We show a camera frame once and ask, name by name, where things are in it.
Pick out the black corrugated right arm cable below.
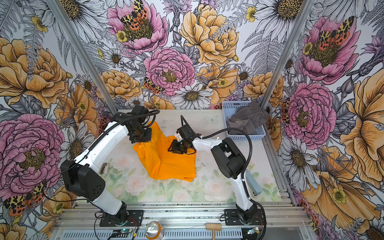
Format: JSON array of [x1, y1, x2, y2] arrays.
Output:
[[179, 115, 268, 240]]

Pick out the light blue perforated laundry basket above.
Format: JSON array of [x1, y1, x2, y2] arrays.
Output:
[[222, 101, 270, 141]]

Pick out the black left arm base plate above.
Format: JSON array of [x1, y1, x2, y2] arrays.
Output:
[[99, 210, 144, 227]]

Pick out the orange drawstring shorts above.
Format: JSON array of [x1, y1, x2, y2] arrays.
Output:
[[133, 123, 196, 182]]

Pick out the grey crumpled garment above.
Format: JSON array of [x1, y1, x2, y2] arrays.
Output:
[[227, 101, 270, 135]]

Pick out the aluminium front rail frame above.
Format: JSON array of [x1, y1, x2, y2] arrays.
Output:
[[51, 199, 316, 240]]

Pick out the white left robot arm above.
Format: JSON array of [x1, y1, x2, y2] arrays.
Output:
[[61, 106, 160, 226]]

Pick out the orange rimmed tape roll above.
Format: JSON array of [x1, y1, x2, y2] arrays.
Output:
[[145, 221, 165, 240]]

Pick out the aluminium frame corner post left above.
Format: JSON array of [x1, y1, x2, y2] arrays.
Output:
[[47, 1, 118, 115]]

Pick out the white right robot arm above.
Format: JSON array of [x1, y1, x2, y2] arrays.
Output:
[[168, 124, 258, 225]]

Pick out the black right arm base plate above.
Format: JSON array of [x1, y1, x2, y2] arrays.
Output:
[[224, 206, 266, 226]]

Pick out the aluminium frame corner post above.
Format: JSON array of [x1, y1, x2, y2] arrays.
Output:
[[260, 0, 315, 109], [47, 1, 118, 115]]

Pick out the small wooden mallet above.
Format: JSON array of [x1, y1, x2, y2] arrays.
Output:
[[205, 223, 222, 240]]

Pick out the aluminium frame corner post right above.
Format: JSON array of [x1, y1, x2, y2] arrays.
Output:
[[260, 0, 315, 109]]

